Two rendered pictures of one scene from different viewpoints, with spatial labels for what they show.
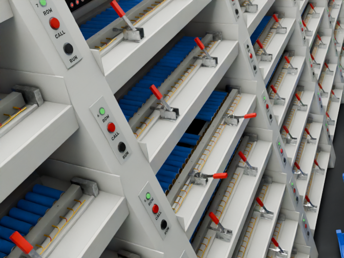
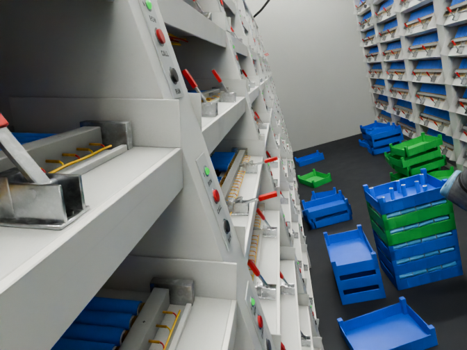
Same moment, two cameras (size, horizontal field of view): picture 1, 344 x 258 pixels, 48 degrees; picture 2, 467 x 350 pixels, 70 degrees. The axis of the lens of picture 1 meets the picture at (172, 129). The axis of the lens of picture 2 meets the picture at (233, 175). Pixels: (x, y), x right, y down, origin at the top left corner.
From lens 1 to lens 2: 0.48 m
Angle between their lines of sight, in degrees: 26
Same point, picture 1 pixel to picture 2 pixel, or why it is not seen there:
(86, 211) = (116, 158)
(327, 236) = (327, 330)
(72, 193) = (87, 130)
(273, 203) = (289, 278)
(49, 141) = not seen: outside the picture
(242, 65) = (249, 124)
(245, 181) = (267, 242)
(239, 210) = (272, 268)
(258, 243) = (288, 319)
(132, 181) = (187, 135)
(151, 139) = not seen: hidden behind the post
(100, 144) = (147, 43)
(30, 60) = not seen: outside the picture
